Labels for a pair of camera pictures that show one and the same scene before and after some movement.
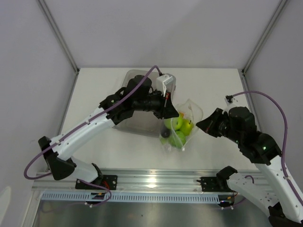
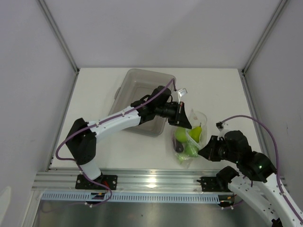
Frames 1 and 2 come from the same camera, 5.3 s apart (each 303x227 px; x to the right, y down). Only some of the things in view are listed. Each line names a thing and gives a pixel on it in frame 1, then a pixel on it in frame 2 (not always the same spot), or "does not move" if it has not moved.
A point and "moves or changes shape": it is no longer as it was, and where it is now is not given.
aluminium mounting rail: x=170 y=181 does not move
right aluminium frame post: x=264 y=37 does not move
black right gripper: x=208 y=125 → x=208 y=152
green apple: x=174 y=123 moves or changes shape
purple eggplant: x=165 y=132 → x=177 y=145
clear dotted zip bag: x=177 y=130 moves or changes shape
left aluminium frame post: x=59 y=36 does not move
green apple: x=177 y=138 → x=191 y=150
